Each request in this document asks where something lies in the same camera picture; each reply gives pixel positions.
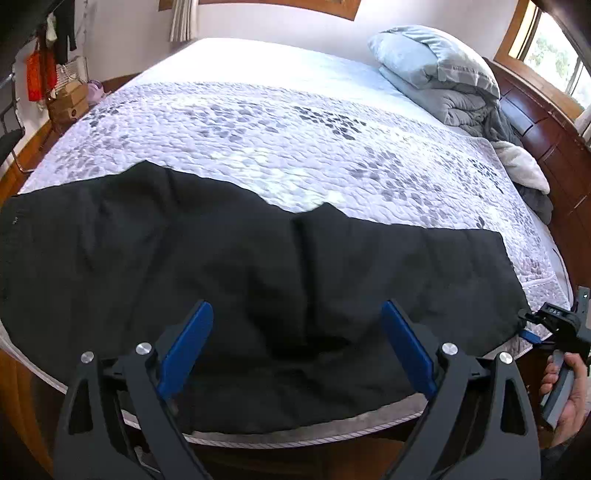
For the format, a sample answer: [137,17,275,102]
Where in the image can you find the light grey pillow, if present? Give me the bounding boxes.
[368,25,502,99]

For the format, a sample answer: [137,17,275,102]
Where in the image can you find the person's right hand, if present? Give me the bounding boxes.
[539,352,591,446]

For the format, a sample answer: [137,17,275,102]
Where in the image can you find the grey curtain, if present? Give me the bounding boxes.
[170,0,199,43]

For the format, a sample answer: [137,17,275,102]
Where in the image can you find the folded grey duvet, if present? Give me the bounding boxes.
[379,65,504,139]

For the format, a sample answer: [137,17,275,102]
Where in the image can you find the person's right forearm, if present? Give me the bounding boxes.
[540,429,591,480]

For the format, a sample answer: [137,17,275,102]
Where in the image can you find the red hanging cloth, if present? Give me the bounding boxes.
[26,51,58,102]

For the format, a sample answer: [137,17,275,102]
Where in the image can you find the wooden framed window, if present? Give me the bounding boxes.
[494,0,591,112]

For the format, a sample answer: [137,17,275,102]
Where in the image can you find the black hanging garment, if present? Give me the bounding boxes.
[46,0,77,65]

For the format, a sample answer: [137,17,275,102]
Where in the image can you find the cardboard box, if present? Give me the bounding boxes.
[46,83,89,132]

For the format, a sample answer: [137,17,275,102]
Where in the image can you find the black pants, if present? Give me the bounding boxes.
[0,161,531,435]

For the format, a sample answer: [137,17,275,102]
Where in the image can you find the quilted leaf-print bedspread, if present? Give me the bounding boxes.
[0,37,573,450]

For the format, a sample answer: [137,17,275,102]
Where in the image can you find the dark grey cloth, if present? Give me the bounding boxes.
[480,99,555,225]

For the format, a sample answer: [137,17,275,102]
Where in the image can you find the black mesh chair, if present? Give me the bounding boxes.
[0,74,35,174]

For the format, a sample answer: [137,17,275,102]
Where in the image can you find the wire basket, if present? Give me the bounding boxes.
[55,55,89,93]

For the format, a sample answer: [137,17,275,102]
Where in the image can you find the white fleece blanket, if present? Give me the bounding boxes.
[490,140,551,195]

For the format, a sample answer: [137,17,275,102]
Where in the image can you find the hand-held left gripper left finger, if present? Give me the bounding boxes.
[52,300,214,480]

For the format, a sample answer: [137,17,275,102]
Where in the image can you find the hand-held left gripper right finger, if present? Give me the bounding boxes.
[379,299,542,480]

